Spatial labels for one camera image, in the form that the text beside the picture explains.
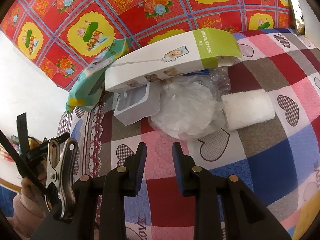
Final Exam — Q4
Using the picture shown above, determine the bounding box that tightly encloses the long white green carton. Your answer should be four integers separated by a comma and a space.
104, 28, 242, 93

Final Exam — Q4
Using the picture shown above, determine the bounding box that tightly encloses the white towel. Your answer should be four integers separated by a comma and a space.
221, 89, 275, 131

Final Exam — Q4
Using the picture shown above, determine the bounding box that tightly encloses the teal wet wipes packet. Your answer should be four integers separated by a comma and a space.
64, 39, 130, 114

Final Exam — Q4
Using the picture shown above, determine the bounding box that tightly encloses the person's left hand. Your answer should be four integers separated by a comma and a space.
20, 172, 50, 214

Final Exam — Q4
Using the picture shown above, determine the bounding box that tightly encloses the person's left forearm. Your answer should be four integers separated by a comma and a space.
10, 194, 54, 240

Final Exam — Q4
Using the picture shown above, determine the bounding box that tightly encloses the clear plastic bag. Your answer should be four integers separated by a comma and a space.
149, 66, 232, 140

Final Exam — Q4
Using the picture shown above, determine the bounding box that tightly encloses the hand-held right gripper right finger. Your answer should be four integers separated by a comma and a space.
172, 142, 292, 240

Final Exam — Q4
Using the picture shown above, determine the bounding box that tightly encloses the checkered heart blanket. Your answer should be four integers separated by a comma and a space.
56, 29, 320, 240

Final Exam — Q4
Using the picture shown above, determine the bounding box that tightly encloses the metal spring clip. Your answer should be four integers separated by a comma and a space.
44, 137, 79, 222

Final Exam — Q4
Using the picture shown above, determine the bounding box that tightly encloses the red floral wall cloth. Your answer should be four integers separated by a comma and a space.
0, 0, 300, 92

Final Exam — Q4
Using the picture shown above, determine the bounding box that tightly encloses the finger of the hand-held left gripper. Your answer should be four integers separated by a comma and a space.
26, 132, 71, 161

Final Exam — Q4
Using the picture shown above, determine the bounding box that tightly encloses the white plastic holder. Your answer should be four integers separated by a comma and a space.
113, 82, 160, 126

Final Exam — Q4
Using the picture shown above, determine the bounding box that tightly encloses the smartphone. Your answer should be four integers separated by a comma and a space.
287, 0, 306, 36

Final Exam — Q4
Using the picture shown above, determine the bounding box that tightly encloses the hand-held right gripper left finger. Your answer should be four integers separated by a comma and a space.
30, 142, 147, 240

